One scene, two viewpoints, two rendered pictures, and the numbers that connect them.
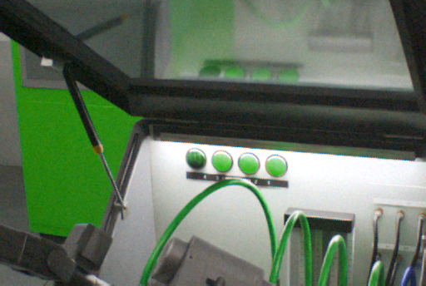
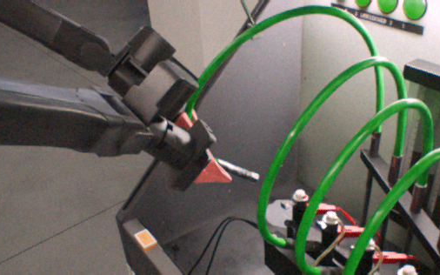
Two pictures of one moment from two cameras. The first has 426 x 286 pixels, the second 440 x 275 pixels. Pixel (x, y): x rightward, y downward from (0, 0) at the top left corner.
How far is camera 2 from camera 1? 78 cm
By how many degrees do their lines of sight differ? 38
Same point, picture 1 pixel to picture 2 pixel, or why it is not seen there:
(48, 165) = not seen: hidden behind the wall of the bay
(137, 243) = (273, 66)
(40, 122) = not seen: outside the picture
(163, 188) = (311, 18)
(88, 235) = (144, 37)
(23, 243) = (56, 28)
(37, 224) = not seen: hidden behind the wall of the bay
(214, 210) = (349, 49)
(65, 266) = (102, 61)
